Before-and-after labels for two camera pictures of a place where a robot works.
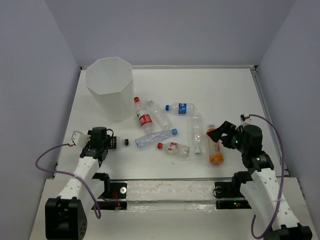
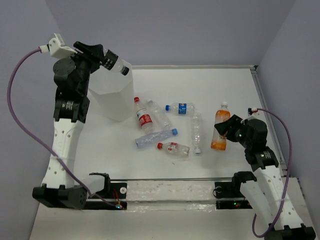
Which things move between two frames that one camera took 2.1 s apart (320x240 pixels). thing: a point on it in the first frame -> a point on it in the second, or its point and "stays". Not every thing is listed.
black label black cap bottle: [115, 142] -> [114, 63]
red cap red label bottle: [143, 116] stays
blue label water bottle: [181, 108] stays
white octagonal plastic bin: [109, 80] stays
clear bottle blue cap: [145, 140] stays
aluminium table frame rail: [208, 67] stays
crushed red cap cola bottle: [175, 148] stays
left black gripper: [107, 139] -> [96, 50]
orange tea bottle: [216, 156] -> [218, 142]
